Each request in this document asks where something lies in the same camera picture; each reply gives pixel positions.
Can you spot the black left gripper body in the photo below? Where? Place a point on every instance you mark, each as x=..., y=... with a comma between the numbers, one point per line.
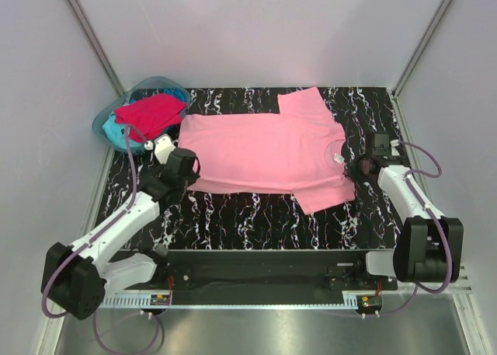
x=189, y=179

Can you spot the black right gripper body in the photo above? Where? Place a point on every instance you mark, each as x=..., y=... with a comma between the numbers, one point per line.
x=357, y=169

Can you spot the pink t shirt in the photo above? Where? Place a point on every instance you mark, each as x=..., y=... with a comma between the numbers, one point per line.
x=296, y=151

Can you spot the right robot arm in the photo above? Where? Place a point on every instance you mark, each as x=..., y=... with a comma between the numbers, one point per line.
x=429, y=247

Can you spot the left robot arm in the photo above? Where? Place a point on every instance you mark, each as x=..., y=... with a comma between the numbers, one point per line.
x=78, y=277

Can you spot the magenta t shirt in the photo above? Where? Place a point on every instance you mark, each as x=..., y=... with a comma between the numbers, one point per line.
x=150, y=116

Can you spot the teal blue t shirt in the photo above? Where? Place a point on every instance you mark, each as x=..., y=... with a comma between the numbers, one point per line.
x=144, y=119

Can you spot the translucent blue plastic basket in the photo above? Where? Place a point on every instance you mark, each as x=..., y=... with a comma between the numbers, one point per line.
x=104, y=124

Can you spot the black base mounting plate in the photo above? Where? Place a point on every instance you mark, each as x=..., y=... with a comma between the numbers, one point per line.
x=264, y=277

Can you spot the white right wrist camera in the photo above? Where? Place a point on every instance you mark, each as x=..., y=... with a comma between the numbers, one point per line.
x=394, y=146

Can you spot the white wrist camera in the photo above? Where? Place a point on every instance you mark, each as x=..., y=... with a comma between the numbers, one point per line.
x=394, y=146
x=161, y=147

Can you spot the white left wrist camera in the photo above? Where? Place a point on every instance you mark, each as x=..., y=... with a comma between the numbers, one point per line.
x=161, y=147

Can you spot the left aluminium corner post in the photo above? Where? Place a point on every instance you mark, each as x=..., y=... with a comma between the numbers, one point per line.
x=81, y=18

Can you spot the aluminium corner post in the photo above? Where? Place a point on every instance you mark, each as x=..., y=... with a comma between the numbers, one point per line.
x=433, y=25
x=81, y=18

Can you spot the white slotted cable duct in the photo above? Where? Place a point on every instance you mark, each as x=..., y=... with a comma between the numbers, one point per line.
x=138, y=299

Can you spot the right aluminium corner post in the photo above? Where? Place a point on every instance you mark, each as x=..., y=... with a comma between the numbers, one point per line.
x=433, y=25

